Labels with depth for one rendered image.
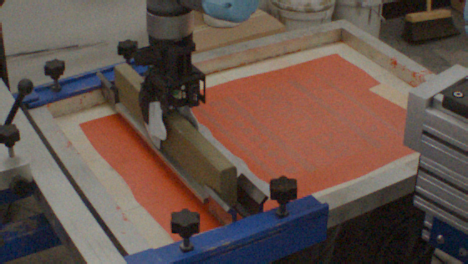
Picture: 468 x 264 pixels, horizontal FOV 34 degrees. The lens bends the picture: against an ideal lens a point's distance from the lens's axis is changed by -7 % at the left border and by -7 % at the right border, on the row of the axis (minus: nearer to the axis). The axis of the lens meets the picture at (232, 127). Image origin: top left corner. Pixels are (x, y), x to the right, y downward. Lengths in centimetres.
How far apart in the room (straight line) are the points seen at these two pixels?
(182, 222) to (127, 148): 39
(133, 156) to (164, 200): 15
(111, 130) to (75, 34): 203
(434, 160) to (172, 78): 43
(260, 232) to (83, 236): 26
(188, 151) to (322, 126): 33
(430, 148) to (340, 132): 41
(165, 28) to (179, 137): 19
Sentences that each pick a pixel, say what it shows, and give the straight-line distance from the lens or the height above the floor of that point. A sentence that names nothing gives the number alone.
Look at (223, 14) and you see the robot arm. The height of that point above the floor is 129.
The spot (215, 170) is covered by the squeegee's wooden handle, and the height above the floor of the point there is 105.
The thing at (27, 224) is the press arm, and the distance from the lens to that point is 138.
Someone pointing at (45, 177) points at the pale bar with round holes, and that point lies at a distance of 126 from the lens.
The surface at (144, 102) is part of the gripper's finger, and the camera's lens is 134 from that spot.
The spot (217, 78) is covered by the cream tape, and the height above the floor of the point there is 95.
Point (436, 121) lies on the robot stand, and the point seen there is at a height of 119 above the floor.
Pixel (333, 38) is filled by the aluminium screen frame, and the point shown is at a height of 97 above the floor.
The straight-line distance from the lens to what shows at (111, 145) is 148.
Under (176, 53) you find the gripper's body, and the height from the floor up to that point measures 120.
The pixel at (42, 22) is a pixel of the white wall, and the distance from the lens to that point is 346.
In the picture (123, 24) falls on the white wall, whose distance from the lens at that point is 362.
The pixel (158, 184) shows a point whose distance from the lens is 137.
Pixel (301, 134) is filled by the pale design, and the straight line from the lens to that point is 151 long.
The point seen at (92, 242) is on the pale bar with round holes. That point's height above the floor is 104.
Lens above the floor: 174
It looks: 31 degrees down
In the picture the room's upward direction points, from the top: straight up
